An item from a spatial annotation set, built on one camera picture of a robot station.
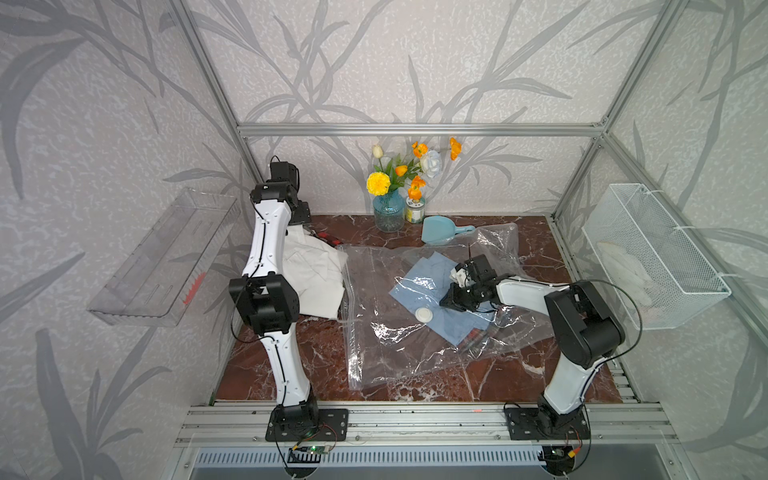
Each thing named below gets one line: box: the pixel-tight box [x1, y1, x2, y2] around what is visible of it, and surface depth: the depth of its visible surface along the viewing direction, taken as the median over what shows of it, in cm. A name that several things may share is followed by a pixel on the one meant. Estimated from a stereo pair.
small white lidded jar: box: [405, 196, 425, 224], surface depth 118 cm
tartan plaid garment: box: [458, 321, 523, 354], surface depth 88 cm
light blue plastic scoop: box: [421, 215, 475, 245], surface depth 119 cm
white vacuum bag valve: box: [415, 307, 433, 323], surface depth 91 cm
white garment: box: [282, 225, 349, 320], surface depth 92 cm
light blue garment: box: [389, 252, 496, 346], surface depth 96 cm
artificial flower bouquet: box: [366, 137, 462, 200], surface depth 93 cm
